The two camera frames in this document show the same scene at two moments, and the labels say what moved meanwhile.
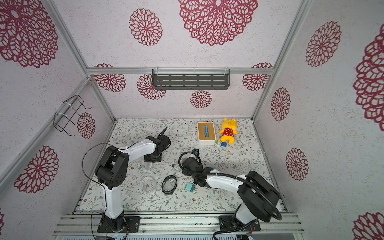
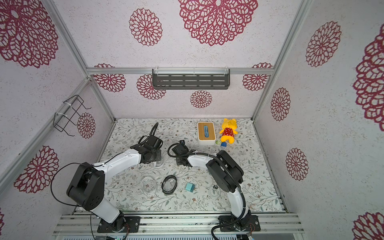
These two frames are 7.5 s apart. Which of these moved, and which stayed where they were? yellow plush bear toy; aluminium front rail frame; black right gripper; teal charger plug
Moved: black right gripper
Stayed: yellow plush bear toy; teal charger plug; aluminium front rail frame
